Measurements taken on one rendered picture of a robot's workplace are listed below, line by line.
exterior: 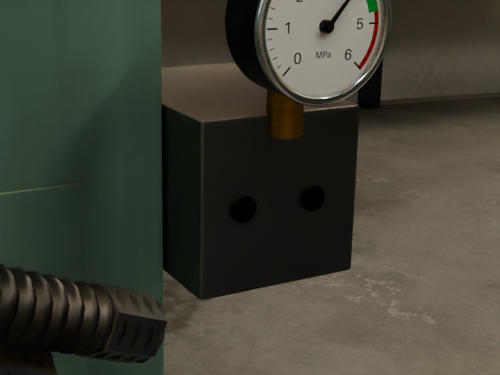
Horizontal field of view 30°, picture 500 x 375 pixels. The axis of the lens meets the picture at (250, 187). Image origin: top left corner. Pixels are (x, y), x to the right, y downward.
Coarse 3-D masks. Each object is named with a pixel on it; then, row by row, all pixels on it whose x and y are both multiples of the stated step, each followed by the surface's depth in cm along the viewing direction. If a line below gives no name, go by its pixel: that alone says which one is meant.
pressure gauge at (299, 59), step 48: (240, 0) 36; (288, 0) 35; (336, 0) 36; (384, 0) 37; (240, 48) 36; (288, 48) 36; (336, 48) 37; (384, 48) 38; (288, 96) 36; (336, 96) 37
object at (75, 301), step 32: (0, 288) 27; (32, 288) 28; (64, 288) 29; (96, 288) 31; (0, 320) 28; (32, 320) 28; (64, 320) 29; (96, 320) 30; (128, 320) 31; (160, 320) 32; (0, 352) 30; (32, 352) 31; (64, 352) 31; (96, 352) 31; (128, 352) 31
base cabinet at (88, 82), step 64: (0, 0) 36; (64, 0) 37; (128, 0) 39; (0, 64) 37; (64, 64) 38; (128, 64) 39; (0, 128) 37; (64, 128) 39; (128, 128) 40; (0, 192) 38; (64, 192) 39; (128, 192) 41; (0, 256) 39; (64, 256) 40; (128, 256) 42
